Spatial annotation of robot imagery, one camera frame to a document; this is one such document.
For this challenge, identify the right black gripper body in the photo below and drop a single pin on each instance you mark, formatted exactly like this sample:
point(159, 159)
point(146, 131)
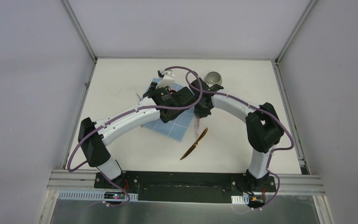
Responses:
point(201, 110)

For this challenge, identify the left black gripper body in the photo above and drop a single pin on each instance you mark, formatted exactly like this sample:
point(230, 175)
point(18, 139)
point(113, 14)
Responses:
point(185, 96)

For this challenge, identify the pink handled spoon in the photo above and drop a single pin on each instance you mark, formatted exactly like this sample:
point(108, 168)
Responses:
point(197, 127)

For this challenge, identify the grey ribbed mug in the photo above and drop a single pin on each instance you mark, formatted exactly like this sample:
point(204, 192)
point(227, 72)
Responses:
point(213, 78)

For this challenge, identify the blue checked cloth napkin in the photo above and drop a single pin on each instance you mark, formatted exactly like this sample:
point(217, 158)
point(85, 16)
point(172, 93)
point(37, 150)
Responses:
point(174, 129)

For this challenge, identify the gold table knife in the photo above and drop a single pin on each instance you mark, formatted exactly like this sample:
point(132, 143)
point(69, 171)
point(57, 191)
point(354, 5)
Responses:
point(195, 144)

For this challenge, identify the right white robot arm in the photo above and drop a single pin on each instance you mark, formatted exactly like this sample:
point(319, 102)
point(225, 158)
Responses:
point(263, 127)

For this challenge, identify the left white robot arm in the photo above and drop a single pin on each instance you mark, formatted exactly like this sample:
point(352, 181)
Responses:
point(95, 136)

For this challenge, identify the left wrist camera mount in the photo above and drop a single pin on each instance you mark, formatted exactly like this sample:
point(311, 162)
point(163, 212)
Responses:
point(167, 78)

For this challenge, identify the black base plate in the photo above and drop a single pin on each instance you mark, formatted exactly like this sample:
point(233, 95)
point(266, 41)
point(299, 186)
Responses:
point(190, 187)

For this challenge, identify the aluminium frame rail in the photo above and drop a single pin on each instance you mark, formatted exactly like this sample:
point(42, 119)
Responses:
point(85, 197)

